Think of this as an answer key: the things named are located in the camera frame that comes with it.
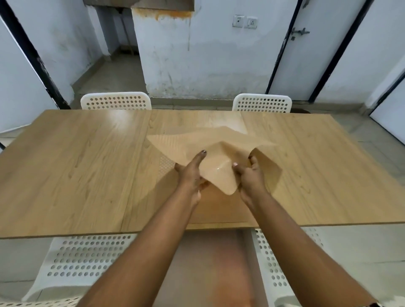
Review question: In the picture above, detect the person's right hand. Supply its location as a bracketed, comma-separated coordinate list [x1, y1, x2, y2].
[232, 155, 270, 203]

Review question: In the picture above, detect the person's left hand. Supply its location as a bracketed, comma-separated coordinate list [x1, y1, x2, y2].
[175, 151, 210, 206]

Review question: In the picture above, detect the tan flexible sheet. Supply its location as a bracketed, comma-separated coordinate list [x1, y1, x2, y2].
[147, 126, 283, 196]

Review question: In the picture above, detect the person's left forearm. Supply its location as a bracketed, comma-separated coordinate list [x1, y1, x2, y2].
[81, 191, 203, 307]

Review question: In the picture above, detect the person's right forearm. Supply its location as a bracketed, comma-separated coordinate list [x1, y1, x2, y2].
[241, 190, 378, 307]

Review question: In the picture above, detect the white perforated chair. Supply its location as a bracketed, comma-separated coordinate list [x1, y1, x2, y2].
[232, 94, 292, 113]
[251, 227, 326, 307]
[80, 92, 152, 110]
[0, 233, 140, 307]

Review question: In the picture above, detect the person's orange brown clothing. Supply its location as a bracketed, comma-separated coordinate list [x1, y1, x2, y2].
[157, 228, 265, 307]

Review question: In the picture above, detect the white door with latch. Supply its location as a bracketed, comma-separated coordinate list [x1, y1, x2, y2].
[270, 0, 367, 102]

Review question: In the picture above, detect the metal door latch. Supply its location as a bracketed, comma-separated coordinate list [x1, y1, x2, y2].
[291, 27, 311, 40]

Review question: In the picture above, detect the plain white door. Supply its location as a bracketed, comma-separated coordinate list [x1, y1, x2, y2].
[0, 17, 62, 133]
[369, 72, 405, 128]

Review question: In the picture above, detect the black door frame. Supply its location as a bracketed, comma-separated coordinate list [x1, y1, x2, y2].
[267, 0, 376, 102]

